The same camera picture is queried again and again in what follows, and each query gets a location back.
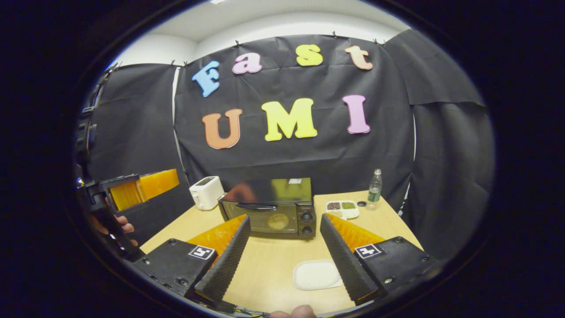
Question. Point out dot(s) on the round golden bread bun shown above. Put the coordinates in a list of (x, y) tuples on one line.
[(278, 221)]

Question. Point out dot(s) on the white toaster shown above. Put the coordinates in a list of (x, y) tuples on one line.
[(205, 192)]

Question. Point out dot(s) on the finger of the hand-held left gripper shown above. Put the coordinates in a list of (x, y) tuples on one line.
[(119, 182)]

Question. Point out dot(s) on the white oval plate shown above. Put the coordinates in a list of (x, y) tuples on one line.
[(317, 274)]

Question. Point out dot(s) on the clear plastic water bottle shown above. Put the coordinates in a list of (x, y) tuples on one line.
[(374, 190)]

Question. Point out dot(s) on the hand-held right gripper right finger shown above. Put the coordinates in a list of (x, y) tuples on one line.
[(344, 265)]

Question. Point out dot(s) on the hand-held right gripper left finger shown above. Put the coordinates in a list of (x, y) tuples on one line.
[(225, 265)]

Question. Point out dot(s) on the black electric oven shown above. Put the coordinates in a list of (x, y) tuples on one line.
[(265, 194)]

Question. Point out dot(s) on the white divided condiment dish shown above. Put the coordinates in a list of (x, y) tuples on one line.
[(342, 211)]

